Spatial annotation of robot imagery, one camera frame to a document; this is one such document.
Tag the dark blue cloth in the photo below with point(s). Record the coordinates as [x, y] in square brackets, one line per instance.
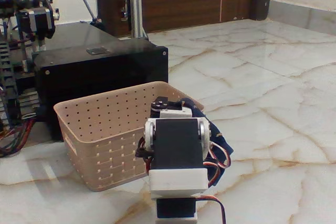
[220, 134]

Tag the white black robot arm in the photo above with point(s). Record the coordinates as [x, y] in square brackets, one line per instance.
[174, 142]

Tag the beige perforated plastic basket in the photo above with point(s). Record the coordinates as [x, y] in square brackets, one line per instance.
[105, 119]

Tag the black glossy machine box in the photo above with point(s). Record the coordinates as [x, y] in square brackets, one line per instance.
[92, 74]

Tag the small metal plate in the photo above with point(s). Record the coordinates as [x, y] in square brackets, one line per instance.
[97, 51]

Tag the black silver stepper motor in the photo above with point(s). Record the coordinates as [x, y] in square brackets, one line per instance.
[39, 20]

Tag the aluminium extrusion post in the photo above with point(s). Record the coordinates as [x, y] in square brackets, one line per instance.
[137, 14]

